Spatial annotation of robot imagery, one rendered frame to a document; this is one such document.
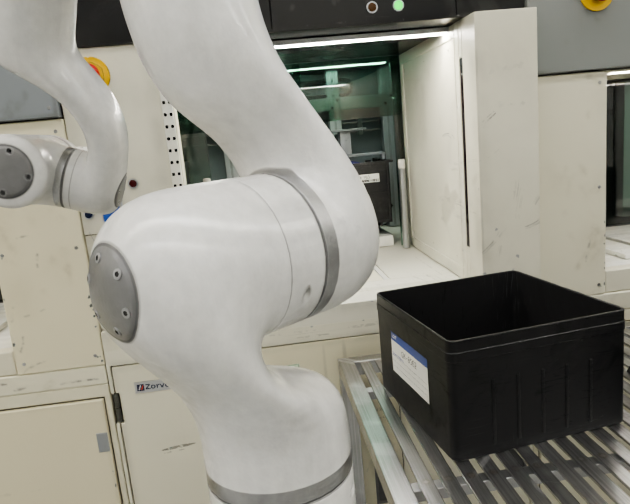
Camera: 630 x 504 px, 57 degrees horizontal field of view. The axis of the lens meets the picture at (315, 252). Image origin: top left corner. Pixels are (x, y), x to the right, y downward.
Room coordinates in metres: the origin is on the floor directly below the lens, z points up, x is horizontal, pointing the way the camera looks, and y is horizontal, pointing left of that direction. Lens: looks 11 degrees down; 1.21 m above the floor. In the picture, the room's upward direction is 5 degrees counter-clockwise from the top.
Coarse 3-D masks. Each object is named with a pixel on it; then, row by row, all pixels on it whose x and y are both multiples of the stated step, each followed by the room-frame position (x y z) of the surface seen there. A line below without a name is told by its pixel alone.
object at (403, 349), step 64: (384, 320) 0.94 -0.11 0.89; (448, 320) 1.00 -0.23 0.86; (512, 320) 1.03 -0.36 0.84; (576, 320) 0.75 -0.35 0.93; (384, 384) 0.96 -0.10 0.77; (448, 384) 0.72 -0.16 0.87; (512, 384) 0.73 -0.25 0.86; (576, 384) 0.75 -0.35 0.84; (448, 448) 0.72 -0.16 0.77; (512, 448) 0.73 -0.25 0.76
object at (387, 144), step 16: (96, 64) 1.11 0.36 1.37; (400, 80) 2.07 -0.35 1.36; (336, 128) 1.99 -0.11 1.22; (368, 128) 2.06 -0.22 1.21; (384, 128) 2.00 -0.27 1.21; (208, 144) 2.00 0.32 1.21; (352, 144) 2.05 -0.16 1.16; (368, 144) 2.06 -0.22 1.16; (384, 144) 2.00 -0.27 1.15; (224, 160) 2.01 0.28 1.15; (352, 160) 2.05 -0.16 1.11; (224, 176) 2.01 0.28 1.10; (400, 416) 1.16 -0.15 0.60
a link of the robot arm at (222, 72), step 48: (144, 0) 0.43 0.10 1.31; (192, 0) 0.42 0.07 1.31; (240, 0) 0.43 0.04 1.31; (144, 48) 0.44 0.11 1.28; (192, 48) 0.42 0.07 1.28; (240, 48) 0.43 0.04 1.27; (192, 96) 0.44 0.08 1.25; (240, 96) 0.43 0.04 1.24; (288, 96) 0.44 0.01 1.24; (240, 144) 0.47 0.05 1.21; (288, 144) 0.45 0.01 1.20; (336, 144) 0.46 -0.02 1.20; (336, 192) 0.44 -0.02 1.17; (336, 240) 0.42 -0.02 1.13; (336, 288) 0.42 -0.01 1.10
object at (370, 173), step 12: (336, 132) 1.81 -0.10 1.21; (348, 132) 1.75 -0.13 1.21; (348, 144) 1.75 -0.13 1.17; (348, 156) 1.76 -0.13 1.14; (384, 156) 1.77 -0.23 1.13; (360, 168) 1.67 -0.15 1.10; (372, 168) 1.67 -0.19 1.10; (384, 168) 1.67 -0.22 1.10; (372, 180) 1.67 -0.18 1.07; (384, 180) 1.67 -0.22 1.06; (372, 192) 1.67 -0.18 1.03; (384, 192) 1.67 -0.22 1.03; (384, 204) 1.67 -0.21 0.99; (384, 216) 1.67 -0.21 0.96
